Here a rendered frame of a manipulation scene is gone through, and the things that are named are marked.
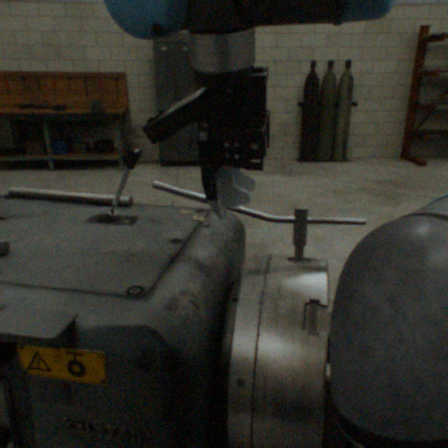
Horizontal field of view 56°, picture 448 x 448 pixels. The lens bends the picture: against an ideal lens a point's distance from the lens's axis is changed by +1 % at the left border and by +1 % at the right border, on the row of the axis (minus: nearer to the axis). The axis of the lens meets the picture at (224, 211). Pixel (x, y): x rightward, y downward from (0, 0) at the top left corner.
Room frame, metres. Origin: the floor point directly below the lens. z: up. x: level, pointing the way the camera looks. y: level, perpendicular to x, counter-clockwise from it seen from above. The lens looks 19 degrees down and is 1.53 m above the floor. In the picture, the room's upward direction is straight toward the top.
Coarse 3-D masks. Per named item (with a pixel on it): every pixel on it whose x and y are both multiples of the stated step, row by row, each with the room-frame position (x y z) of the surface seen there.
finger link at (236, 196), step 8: (224, 168) 0.53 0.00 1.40; (216, 176) 0.52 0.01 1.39; (224, 176) 0.53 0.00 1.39; (232, 176) 0.53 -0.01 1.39; (224, 184) 0.53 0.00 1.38; (232, 184) 0.53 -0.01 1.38; (224, 192) 0.54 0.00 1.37; (232, 192) 0.53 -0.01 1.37; (240, 192) 0.53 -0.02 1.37; (248, 192) 0.53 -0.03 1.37; (208, 200) 0.53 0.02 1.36; (224, 200) 0.54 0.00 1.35; (232, 200) 0.54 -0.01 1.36; (240, 200) 0.54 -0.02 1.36; (248, 200) 0.53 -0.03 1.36; (216, 208) 0.54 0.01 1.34; (224, 208) 0.55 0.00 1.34
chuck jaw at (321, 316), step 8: (312, 304) 0.51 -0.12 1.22; (312, 312) 0.50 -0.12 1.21; (320, 312) 0.50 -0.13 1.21; (328, 312) 0.51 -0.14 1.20; (304, 320) 0.51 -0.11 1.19; (312, 320) 0.49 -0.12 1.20; (320, 320) 0.49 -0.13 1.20; (328, 320) 0.50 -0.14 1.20; (304, 328) 0.48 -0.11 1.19; (312, 328) 0.48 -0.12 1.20; (320, 328) 0.48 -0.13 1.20; (328, 328) 0.49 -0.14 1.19; (328, 336) 0.48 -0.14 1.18; (328, 344) 0.49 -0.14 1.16; (328, 352) 0.51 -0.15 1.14; (328, 360) 0.53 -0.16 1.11
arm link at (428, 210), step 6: (438, 198) 0.39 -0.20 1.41; (444, 198) 0.37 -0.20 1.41; (432, 204) 0.35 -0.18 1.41; (438, 204) 0.34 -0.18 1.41; (444, 204) 0.34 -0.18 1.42; (420, 210) 0.33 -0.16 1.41; (426, 210) 0.33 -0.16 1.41; (432, 210) 0.32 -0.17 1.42; (438, 210) 0.32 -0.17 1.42; (444, 210) 0.32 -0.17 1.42; (402, 216) 0.33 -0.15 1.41; (432, 216) 0.30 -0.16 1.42; (438, 216) 0.30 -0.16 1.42; (444, 216) 0.30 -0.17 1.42
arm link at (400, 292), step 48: (384, 240) 0.28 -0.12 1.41; (432, 240) 0.27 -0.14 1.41; (384, 288) 0.25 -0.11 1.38; (432, 288) 0.24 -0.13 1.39; (336, 336) 0.26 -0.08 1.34; (384, 336) 0.23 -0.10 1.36; (432, 336) 0.22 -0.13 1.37; (336, 384) 0.24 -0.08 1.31; (384, 384) 0.22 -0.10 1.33; (432, 384) 0.21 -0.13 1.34; (384, 432) 0.21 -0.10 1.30; (432, 432) 0.20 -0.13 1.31
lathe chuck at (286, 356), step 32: (288, 256) 0.63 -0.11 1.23; (288, 288) 0.53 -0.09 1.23; (320, 288) 0.53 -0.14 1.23; (288, 320) 0.49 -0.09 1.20; (256, 352) 0.46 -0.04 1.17; (288, 352) 0.46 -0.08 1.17; (320, 352) 0.45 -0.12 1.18; (256, 384) 0.44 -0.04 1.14; (288, 384) 0.44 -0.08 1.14; (320, 384) 0.43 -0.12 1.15; (256, 416) 0.43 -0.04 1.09; (288, 416) 0.43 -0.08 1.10; (320, 416) 0.42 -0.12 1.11
